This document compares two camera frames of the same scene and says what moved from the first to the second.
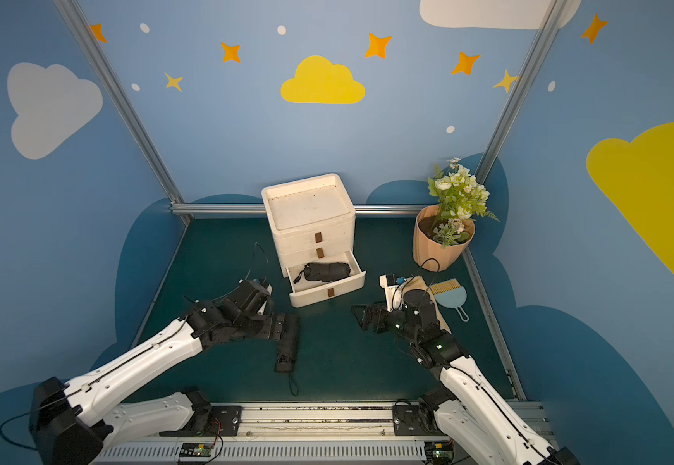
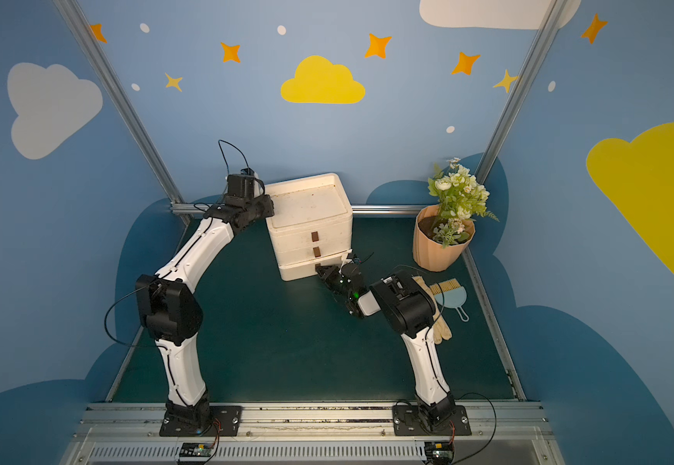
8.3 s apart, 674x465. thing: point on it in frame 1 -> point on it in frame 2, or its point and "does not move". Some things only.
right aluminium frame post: [545, 33] does not move
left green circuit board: [196, 449] does not move
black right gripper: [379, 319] -> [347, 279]
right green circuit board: [439, 452] does not move
